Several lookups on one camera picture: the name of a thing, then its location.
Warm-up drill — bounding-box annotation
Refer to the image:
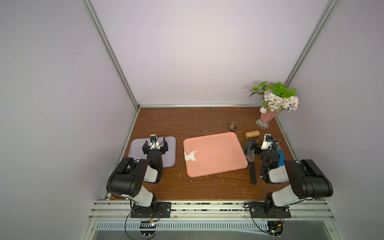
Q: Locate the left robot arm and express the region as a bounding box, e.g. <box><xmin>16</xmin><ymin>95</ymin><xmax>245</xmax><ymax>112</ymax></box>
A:
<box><xmin>106</xmin><ymin>138</ymin><xmax>168</xmax><ymax>212</ymax></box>

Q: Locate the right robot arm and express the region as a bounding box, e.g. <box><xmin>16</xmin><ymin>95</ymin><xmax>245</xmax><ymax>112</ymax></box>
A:
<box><xmin>244</xmin><ymin>142</ymin><xmax>334</xmax><ymax>208</ymax></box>

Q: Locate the pink silicone mat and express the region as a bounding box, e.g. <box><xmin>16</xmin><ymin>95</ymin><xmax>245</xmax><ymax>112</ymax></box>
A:
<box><xmin>183</xmin><ymin>132</ymin><xmax>248</xmax><ymax>178</ymax></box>

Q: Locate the wooden rolling pin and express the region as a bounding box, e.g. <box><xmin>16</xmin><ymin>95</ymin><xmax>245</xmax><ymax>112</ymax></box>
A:
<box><xmin>245</xmin><ymin>131</ymin><xmax>261</xmax><ymax>141</ymax></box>

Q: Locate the pink glass vase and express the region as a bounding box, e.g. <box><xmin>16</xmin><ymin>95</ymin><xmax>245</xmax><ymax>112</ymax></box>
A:
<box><xmin>256</xmin><ymin>111</ymin><xmax>277</xmax><ymax>129</ymax></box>

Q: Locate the black handled metal scraper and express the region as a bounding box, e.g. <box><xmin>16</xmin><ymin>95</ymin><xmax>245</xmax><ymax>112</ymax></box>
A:
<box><xmin>244</xmin><ymin>141</ymin><xmax>257</xmax><ymax>185</ymax></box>

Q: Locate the artificial flower bouquet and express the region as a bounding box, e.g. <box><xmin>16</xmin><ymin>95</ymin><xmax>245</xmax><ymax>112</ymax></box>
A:
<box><xmin>250</xmin><ymin>82</ymin><xmax>300</xmax><ymax>114</ymax></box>

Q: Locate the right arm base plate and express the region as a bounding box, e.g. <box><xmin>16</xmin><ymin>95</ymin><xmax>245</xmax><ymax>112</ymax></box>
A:
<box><xmin>246</xmin><ymin>202</ymin><xmax>292</xmax><ymax>219</ymax></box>

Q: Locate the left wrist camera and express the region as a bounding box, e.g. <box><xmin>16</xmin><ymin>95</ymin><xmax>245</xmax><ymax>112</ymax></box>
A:
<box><xmin>150</xmin><ymin>134</ymin><xmax>160</xmax><ymax>149</ymax></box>

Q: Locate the dough trimming scrap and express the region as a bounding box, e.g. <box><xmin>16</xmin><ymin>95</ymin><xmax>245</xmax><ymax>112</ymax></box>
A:
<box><xmin>184</xmin><ymin>151</ymin><xmax>197</xmax><ymax>162</ymax></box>

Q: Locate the blue work glove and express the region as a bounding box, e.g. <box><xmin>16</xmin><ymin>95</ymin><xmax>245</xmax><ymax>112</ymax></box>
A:
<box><xmin>275</xmin><ymin>141</ymin><xmax>285</xmax><ymax>167</ymax></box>

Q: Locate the purple silicone mat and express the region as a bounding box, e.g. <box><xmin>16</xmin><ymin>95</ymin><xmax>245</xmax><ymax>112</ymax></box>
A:
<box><xmin>128</xmin><ymin>137</ymin><xmax>176</xmax><ymax>168</ymax></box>

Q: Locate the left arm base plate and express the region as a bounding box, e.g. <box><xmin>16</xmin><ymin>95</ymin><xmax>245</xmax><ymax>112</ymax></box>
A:
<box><xmin>130</xmin><ymin>202</ymin><xmax>172</xmax><ymax>219</ymax></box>

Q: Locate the aluminium frame rail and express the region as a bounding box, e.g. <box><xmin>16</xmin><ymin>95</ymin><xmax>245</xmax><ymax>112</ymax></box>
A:
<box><xmin>88</xmin><ymin>200</ymin><xmax>335</xmax><ymax>221</ymax></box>

